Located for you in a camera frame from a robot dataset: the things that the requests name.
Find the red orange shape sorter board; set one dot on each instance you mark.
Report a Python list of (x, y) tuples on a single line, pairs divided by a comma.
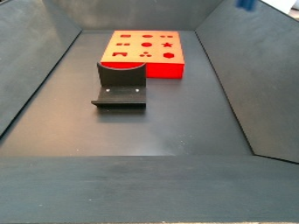
[(155, 48)]

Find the black curved holder stand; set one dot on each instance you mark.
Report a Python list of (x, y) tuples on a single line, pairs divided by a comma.
[(121, 86)]

